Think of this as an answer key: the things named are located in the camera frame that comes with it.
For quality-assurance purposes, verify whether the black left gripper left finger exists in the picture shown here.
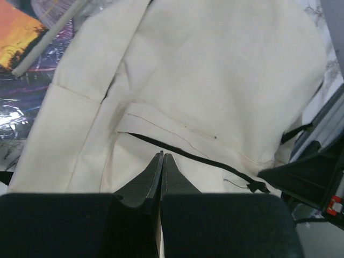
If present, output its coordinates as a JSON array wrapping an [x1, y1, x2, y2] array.
[[114, 151, 163, 215]]

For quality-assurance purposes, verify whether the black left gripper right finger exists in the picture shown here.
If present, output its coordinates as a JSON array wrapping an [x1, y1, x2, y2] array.
[[160, 154, 201, 200]]

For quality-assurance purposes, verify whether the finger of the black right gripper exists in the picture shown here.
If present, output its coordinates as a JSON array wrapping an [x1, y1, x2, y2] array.
[[258, 146, 343, 210]]

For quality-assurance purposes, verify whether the beige canvas student backpack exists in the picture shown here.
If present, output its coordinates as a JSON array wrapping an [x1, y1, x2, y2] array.
[[8, 1, 327, 196]]

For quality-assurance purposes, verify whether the Jane Eyre book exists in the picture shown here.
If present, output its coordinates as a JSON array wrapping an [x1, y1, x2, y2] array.
[[1, 0, 87, 77]]

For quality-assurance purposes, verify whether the dark purple galaxy book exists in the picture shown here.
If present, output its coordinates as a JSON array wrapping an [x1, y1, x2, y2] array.
[[0, 0, 81, 140]]

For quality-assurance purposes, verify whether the aluminium rail frame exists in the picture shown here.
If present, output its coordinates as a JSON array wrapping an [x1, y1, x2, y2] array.
[[290, 84, 343, 162]]

